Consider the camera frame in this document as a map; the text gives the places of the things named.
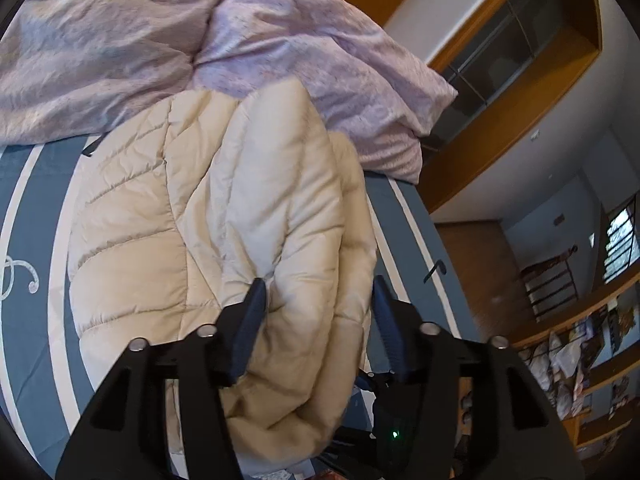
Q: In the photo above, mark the wooden shelf with clutter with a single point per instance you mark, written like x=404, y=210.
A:
x=590, y=360

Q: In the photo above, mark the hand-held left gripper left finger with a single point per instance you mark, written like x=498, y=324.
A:
x=250, y=317

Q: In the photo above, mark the wooden framed wall cabinet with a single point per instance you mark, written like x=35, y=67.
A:
x=500, y=155

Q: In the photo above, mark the lavender crumpled duvet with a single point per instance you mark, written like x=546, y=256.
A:
x=320, y=50

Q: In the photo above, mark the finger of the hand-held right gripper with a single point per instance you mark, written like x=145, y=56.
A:
x=366, y=382

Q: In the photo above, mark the barred window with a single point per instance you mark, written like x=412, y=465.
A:
x=622, y=245

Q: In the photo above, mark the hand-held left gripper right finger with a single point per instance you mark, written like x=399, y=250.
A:
x=387, y=322

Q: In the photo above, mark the cream quilted puffer jacket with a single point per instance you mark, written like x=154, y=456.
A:
x=225, y=200

